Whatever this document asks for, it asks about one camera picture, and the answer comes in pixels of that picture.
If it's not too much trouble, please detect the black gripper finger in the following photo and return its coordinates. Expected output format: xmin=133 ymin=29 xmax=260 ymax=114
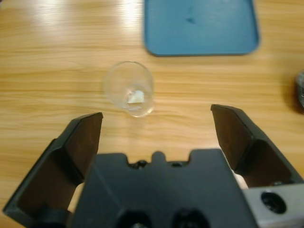
xmin=210 ymin=104 xmax=304 ymax=190
xmin=3 ymin=112 xmax=104 ymax=228

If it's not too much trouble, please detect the clear glass cup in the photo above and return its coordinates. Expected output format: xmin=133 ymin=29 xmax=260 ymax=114
xmin=103 ymin=61 xmax=155 ymax=118

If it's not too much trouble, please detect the teal plastic tray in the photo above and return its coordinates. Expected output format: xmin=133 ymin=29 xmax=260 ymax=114
xmin=143 ymin=0 xmax=260 ymax=57

